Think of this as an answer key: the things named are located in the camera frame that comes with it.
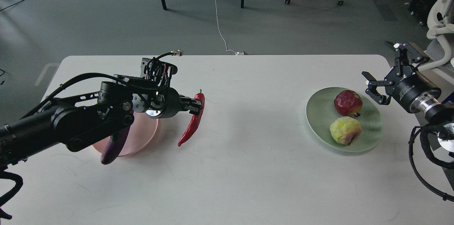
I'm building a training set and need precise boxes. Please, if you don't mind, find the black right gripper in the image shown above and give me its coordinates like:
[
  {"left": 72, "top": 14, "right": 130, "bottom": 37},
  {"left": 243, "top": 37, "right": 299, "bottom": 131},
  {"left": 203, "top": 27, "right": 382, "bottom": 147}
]
[{"left": 362, "top": 41, "right": 442, "bottom": 114}]

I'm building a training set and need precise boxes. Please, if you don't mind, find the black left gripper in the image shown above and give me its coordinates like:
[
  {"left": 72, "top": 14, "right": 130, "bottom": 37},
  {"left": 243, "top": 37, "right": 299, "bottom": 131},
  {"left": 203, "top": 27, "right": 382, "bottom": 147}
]
[{"left": 145, "top": 88, "right": 203, "bottom": 119}]

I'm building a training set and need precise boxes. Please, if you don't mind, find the red chili pepper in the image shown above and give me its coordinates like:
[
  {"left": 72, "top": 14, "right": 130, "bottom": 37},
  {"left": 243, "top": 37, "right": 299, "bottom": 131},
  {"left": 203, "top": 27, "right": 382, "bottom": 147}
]
[{"left": 177, "top": 89, "right": 206, "bottom": 147}]

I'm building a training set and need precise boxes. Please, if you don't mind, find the red pomegranate fruit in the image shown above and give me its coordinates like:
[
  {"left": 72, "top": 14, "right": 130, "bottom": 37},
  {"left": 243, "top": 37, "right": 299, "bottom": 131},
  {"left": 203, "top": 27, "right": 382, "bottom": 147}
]
[{"left": 333, "top": 90, "right": 363, "bottom": 117}]

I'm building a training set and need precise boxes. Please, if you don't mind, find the yellow-green custard apple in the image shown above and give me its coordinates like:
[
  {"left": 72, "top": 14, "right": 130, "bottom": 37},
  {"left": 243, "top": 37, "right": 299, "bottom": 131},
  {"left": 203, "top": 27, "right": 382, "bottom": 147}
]
[{"left": 329, "top": 116, "right": 362, "bottom": 145}]

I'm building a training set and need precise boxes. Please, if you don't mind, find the purple eggplant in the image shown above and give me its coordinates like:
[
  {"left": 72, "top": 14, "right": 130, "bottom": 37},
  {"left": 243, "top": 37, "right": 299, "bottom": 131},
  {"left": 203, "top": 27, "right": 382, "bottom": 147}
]
[{"left": 101, "top": 125, "right": 131, "bottom": 165}]

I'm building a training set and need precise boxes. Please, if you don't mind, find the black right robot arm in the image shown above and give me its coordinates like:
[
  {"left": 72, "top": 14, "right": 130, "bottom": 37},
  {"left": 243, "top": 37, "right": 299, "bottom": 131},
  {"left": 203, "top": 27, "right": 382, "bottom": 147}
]
[{"left": 362, "top": 41, "right": 454, "bottom": 201}]

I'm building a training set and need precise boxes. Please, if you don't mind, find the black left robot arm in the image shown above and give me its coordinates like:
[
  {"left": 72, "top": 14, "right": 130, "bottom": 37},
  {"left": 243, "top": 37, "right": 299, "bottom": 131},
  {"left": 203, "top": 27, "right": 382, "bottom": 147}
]
[{"left": 0, "top": 50, "right": 206, "bottom": 205}]

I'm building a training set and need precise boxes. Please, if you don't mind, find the pink plate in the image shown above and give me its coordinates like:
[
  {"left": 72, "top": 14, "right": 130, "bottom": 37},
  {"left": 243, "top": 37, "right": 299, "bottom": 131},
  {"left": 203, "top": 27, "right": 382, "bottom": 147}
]
[{"left": 92, "top": 111, "right": 159, "bottom": 157}]

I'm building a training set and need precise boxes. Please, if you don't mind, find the white office chair right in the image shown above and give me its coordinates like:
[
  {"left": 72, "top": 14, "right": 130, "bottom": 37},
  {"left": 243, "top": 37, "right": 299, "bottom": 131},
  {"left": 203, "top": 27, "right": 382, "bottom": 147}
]
[{"left": 419, "top": 0, "right": 453, "bottom": 84}]

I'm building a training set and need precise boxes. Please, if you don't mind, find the light green plate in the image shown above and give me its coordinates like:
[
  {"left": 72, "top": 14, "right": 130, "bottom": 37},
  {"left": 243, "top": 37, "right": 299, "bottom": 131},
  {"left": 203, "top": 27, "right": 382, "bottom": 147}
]
[{"left": 305, "top": 87, "right": 384, "bottom": 153}]

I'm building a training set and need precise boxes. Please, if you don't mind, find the white cable on floor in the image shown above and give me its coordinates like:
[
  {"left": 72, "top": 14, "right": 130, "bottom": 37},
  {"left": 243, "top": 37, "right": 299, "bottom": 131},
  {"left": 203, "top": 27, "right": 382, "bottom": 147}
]
[{"left": 204, "top": 0, "right": 245, "bottom": 56}]

